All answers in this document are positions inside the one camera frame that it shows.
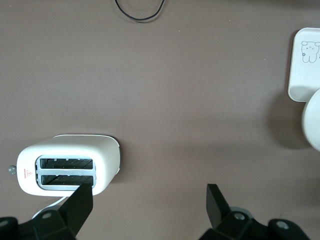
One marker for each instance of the brown table cover mat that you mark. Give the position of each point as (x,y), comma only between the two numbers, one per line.
(175,87)

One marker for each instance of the cream two-slot toaster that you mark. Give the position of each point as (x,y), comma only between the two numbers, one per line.
(75,150)

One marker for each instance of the cream round plate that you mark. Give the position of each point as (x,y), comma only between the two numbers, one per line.
(313,125)

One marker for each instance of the cream rabbit print tray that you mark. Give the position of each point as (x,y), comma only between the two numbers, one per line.
(302,75)

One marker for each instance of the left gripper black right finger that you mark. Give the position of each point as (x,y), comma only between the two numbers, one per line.
(220,207)

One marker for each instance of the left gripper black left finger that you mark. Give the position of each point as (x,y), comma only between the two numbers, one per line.
(75,207)

